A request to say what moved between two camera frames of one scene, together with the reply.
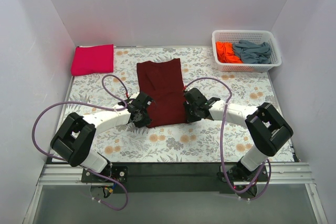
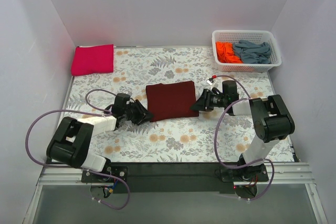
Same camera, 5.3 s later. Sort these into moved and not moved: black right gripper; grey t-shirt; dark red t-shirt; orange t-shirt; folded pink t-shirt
Moved: black right gripper; dark red t-shirt
Not moved: folded pink t-shirt; grey t-shirt; orange t-shirt
